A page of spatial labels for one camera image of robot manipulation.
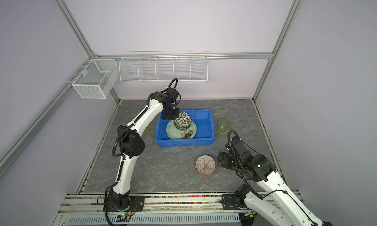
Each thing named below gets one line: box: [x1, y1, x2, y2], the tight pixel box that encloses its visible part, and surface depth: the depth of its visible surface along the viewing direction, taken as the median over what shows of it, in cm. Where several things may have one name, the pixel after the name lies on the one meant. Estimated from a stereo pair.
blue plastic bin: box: [155, 109, 216, 147], surface depth 98 cm
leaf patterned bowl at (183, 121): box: [173, 111, 192, 130], surface depth 98 cm
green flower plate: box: [165, 119, 197, 140], surface depth 98 cm
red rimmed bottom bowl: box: [195, 154, 216, 177], surface depth 84 cm
